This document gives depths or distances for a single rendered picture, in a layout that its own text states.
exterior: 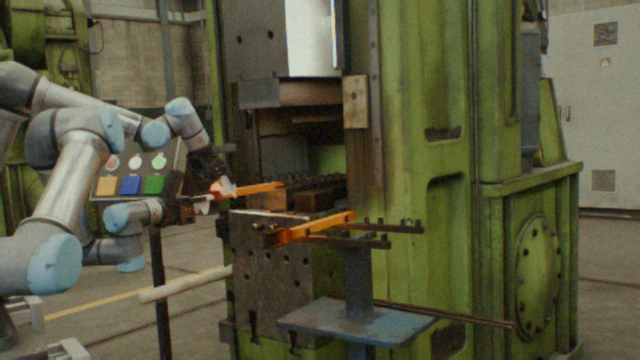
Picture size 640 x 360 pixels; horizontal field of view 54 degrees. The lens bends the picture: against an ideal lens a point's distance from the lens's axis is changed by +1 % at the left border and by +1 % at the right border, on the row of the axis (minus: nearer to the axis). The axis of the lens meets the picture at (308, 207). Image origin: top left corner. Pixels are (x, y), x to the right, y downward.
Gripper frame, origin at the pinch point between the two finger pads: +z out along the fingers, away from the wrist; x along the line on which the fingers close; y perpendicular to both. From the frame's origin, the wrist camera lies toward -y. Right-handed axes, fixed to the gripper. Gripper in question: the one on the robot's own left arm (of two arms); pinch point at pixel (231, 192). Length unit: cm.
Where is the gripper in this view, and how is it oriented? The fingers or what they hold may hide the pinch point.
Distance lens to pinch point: 206.3
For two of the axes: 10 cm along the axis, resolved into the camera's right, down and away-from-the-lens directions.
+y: -5.4, 6.1, -5.8
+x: 7.6, 0.5, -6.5
